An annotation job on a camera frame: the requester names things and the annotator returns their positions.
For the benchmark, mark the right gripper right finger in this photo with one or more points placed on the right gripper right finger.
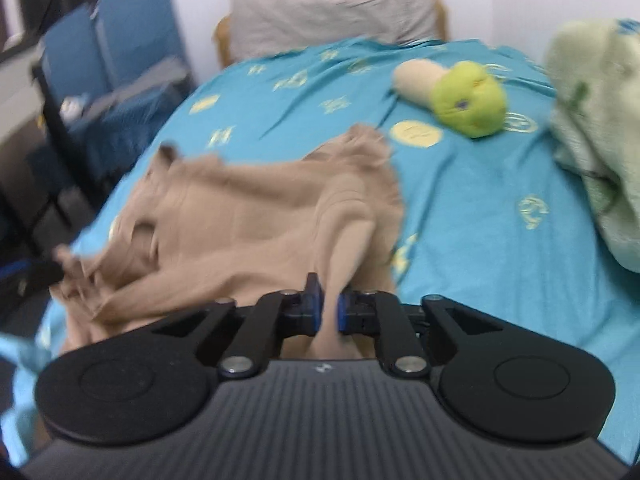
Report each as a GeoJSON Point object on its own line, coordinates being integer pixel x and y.
{"type": "Point", "coordinates": [395, 328]}

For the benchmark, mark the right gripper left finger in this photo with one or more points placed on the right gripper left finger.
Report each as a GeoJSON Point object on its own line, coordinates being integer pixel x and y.
{"type": "Point", "coordinates": [276, 316]}

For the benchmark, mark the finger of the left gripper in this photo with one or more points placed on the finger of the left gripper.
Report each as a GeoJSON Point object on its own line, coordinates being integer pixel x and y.
{"type": "Point", "coordinates": [21, 279]}

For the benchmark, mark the tan t-shirt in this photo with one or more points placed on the tan t-shirt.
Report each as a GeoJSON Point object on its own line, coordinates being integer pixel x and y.
{"type": "Point", "coordinates": [195, 230]}

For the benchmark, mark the teal bed sheet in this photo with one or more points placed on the teal bed sheet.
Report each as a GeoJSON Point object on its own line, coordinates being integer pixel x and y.
{"type": "Point", "coordinates": [493, 223]}

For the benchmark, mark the far blue covered chair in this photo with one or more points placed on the far blue covered chair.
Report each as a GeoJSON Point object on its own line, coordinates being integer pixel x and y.
{"type": "Point", "coordinates": [72, 77]}

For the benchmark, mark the blue covered chair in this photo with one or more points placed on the blue covered chair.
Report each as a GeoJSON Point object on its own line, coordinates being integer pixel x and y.
{"type": "Point", "coordinates": [134, 35]}
{"type": "Point", "coordinates": [72, 77]}

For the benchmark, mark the near blue covered chair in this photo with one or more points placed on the near blue covered chair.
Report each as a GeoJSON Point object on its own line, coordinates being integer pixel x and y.
{"type": "Point", "coordinates": [134, 35]}

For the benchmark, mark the green beige plush toy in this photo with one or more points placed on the green beige plush toy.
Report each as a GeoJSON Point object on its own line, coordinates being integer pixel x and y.
{"type": "Point", "coordinates": [464, 97]}

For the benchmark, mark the grey seat cushion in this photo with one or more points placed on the grey seat cushion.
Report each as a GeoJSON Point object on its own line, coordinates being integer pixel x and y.
{"type": "Point", "coordinates": [169, 71]}

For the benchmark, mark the grey pillow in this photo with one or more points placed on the grey pillow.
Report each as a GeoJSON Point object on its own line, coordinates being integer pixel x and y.
{"type": "Point", "coordinates": [261, 28]}

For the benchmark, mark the green fleece blanket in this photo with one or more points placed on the green fleece blanket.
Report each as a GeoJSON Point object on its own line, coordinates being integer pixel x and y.
{"type": "Point", "coordinates": [594, 68]}

